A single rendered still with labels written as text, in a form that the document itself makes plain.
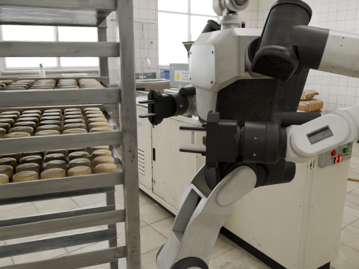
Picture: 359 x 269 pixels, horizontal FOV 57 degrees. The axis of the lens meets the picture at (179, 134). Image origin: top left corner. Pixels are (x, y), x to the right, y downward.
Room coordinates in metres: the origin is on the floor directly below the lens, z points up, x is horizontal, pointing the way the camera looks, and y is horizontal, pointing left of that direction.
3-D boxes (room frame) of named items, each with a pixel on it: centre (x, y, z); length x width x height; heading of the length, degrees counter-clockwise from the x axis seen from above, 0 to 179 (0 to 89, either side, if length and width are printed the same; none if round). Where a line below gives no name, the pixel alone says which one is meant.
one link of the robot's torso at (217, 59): (1.00, -0.20, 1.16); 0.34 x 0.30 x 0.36; 18
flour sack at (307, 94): (5.53, -1.91, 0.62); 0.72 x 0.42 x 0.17; 43
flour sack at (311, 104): (5.33, -2.03, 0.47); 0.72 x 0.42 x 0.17; 132
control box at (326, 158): (1.58, -0.79, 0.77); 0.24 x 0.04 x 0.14; 122
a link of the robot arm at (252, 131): (0.69, -0.12, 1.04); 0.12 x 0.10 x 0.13; 78
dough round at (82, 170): (0.70, 0.22, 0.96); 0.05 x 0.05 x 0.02
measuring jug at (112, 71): (4.48, 0.89, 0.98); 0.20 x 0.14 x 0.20; 77
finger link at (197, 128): (0.70, -0.03, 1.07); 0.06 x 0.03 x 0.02; 78
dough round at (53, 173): (0.68, 0.28, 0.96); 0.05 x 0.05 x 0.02
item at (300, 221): (1.89, -0.59, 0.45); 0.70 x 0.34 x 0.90; 32
